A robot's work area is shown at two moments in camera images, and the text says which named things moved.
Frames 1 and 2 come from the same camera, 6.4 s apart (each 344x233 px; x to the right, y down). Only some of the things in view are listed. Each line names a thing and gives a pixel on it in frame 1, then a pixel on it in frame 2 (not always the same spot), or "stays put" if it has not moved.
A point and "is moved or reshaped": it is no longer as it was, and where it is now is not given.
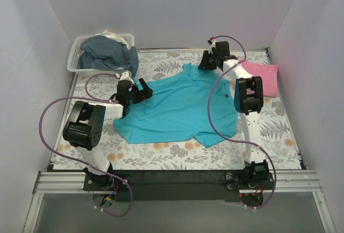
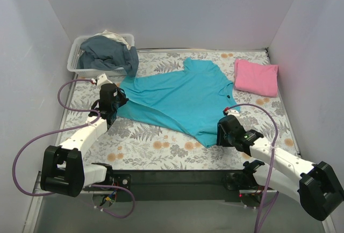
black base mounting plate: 164,186 stays put
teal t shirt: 183,105 is moved or reshaped
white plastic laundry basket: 76,49 stays put
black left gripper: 137,92 → 121,100
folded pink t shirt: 268,72 stays put
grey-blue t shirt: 101,52 stays put
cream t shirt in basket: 114,36 stays put
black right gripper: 208,62 → 220,135
